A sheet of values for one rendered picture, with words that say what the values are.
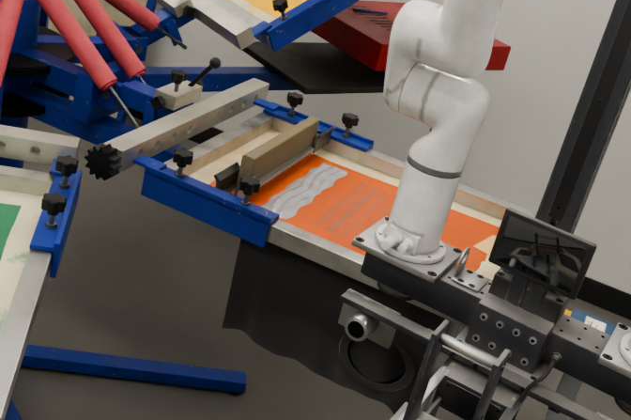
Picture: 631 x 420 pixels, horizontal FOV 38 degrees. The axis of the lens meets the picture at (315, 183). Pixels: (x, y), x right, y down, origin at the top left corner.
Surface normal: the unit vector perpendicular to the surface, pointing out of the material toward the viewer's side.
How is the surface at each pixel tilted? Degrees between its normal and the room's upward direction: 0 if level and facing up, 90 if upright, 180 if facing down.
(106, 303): 0
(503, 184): 90
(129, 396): 0
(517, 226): 90
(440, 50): 99
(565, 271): 90
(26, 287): 0
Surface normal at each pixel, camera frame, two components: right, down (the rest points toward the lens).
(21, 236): 0.22, -0.88
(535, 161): -0.40, 0.29
